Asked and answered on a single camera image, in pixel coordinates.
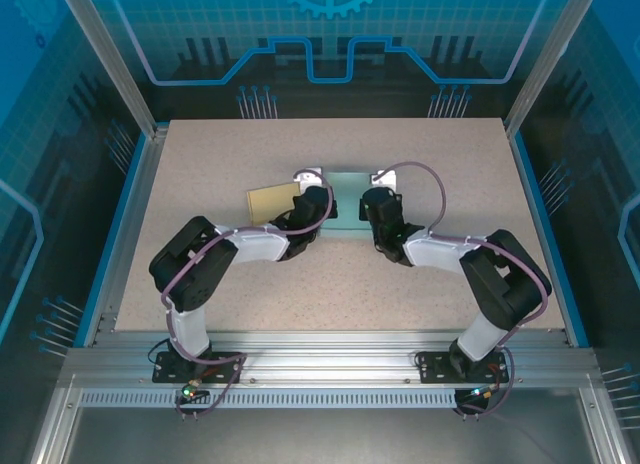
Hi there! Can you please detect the blue-edged aluminium side rail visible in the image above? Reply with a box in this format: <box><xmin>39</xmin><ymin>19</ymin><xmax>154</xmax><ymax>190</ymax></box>
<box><xmin>73</xmin><ymin>128</ymin><xmax>169</xmax><ymax>348</ymax></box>
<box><xmin>505</xmin><ymin>128</ymin><xmax>591</xmax><ymax>348</ymax></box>

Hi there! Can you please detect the aluminium frame post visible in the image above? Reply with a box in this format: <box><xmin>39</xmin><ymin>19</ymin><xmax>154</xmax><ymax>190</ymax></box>
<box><xmin>54</xmin><ymin>0</ymin><xmax>169</xmax><ymax>140</ymax></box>
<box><xmin>503</xmin><ymin>0</ymin><xmax>605</xmax><ymax>138</ymax></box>

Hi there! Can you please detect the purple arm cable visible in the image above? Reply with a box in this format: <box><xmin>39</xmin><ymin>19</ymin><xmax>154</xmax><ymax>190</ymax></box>
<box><xmin>159</xmin><ymin>168</ymin><xmax>335</xmax><ymax>421</ymax></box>
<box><xmin>372</xmin><ymin>161</ymin><xmax>551</xmax><ymax>421</ymax></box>

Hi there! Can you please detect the power connector with green light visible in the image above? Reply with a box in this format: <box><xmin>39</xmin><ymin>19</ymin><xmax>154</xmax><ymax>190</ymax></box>
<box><xmin>468</xmin><ymin>382</ymin><xmax>503</xmax><ymax>401</ymax></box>
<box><xmin>180</xmin><ymin>377</ymin><xmax>210</xmax><ymax>401</ymax></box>

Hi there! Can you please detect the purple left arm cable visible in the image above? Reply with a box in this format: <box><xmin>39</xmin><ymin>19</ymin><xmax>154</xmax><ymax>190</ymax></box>
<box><xmin>159</xmin><ymin>168</ymin><xmax>335</xmax><ymax>421</ymax></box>

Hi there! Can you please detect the light blue paper box sheet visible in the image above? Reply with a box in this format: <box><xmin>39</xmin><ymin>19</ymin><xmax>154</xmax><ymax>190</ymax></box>
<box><xmin>321</xmin><ymin>169</ymin><xmax>371</xmax><ymax>239</ymax></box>

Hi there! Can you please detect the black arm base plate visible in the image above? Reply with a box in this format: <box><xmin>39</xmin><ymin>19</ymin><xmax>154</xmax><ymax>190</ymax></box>
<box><xmin>416</xmin><ymin>350</ymin><xmax>507</xmax><ymax>385</ymax></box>
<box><xmin>151</xmin><ymin>350</ymin><xmax>245</xmax><ymax>385</ymax></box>

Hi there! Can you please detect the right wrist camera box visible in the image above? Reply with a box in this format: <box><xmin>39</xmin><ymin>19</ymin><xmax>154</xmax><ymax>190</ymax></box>
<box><xmin>368</xmin><ymin>167</ymin><xmax>400</xmax><ymax>189</ymax></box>

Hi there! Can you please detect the blue panel with grid print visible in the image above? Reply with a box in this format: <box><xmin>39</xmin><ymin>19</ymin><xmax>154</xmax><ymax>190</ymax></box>
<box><xmin>0</xmin><ymin>0</ymin><xmax>151</xmax><ymax>385</ymax></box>
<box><xmin>519</xmin><ymin>0</ymin><xmax>640</xmax><ymax>425</ymax></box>

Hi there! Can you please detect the slotted grey cable duct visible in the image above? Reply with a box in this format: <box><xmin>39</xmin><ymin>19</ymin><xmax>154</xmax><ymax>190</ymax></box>
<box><xmin>78</xmin><ymin>389</ymin><xmax>460</xmax><ymax>411</ymax></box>

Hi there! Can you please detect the long aluminium mounting rail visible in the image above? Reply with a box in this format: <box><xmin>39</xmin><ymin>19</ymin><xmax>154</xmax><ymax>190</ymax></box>
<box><xmin>56</xmin><ymin>329</ymin><xmax>601</xmax><ymax>391</ymax></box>

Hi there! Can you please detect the orange paper box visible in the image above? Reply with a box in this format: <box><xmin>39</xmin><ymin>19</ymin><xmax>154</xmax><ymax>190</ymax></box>
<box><xmin>244</xmin><ymin>181</ymin><xmax>301</xmax><ymax>225</ymax></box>

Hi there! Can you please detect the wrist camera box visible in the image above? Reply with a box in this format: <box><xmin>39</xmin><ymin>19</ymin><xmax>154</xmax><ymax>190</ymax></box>
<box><xmin>368</xmin><ymin>167</ymin><xmax>400</xmax><ymax>189</ymax></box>
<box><xmin>291</xmin><ymin>166</ymin><xmax>325</xmax><ymax>189</ymax></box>

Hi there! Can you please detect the blue panel with gear print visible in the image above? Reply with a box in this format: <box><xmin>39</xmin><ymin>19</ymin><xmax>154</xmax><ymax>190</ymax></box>
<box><xmin>79</xmin><ymin>0</ymin><xmax>579</xmax><ymax>121</ymax></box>

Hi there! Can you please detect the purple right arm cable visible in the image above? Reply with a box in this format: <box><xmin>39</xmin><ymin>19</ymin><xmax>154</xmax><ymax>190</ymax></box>
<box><xmin>372</xmin><ymin>161</ymin><xmax>551</xmax><ymax>421</ymax></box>

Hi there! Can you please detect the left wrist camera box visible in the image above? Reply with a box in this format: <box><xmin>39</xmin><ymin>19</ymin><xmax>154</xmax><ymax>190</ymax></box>
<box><xmin>291</xmin><ymin>166</ymin><xmax>325</xmax><ymax>189</ymax></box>

